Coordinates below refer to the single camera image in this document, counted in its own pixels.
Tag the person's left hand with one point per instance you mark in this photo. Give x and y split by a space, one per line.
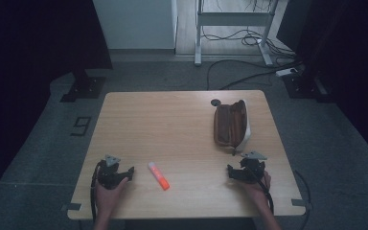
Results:
108 196

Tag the orange highlighter pen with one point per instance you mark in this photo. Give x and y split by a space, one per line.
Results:
159 176

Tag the brown pencil case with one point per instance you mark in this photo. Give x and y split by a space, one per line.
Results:
230 126

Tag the grey tape piece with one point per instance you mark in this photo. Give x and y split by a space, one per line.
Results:
298 202
73 206

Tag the dark curtain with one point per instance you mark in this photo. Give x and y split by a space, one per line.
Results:
348 64
28 64

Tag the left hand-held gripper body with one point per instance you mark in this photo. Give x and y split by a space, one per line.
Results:
108 174

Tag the white power strip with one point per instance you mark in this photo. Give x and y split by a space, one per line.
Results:
287 72

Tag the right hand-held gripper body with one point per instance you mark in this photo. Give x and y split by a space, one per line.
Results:
252 169

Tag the person's right hand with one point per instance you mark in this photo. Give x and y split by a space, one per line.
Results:
259 190

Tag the white metal desk frame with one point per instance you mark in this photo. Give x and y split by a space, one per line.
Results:
233 19

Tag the black round table grommet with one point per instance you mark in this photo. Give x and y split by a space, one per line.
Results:
215 102

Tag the black stand base plate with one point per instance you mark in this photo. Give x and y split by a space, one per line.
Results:
84 89
303 87

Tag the white cabinet panel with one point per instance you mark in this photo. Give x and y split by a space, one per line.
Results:
134 24

